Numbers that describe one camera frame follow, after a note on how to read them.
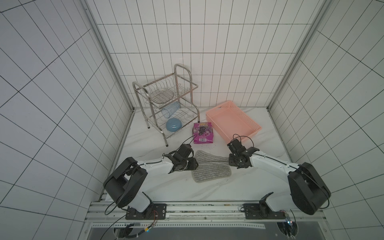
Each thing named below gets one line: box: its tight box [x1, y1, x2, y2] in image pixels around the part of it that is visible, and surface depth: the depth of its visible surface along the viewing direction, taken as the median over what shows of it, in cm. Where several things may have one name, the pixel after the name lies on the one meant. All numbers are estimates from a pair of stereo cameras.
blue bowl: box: [166, 118, 182, 132], surface depth 102 cm
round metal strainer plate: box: [149, 88, 175, 104], surface depth 92 cm
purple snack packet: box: [192, 122, 214, 144], surface depth 101 cm
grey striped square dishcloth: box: [191, 150, 232, 183], surface depth 89 cm
